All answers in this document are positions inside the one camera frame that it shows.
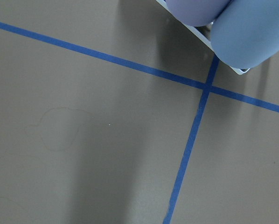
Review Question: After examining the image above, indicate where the purple cup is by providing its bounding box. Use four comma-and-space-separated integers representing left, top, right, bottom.
166, 0, 230, 27

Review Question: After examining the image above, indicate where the blue cup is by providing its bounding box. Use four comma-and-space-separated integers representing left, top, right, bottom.
210, 0, 279, 69

